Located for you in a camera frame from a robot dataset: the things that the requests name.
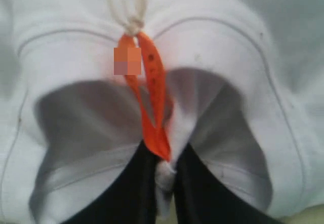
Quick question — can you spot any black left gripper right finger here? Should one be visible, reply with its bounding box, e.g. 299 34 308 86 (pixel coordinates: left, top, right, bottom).
174 144 281 224

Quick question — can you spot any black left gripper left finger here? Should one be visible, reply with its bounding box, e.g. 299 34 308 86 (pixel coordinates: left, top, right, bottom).
65 142 157 224

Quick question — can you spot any white t-shirt red lettering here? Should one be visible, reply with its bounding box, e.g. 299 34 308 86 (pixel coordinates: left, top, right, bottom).
1 0 323 223

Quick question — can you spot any orange neck label tag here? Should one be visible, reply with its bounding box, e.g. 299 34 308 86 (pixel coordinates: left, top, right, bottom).
114 32 171 161

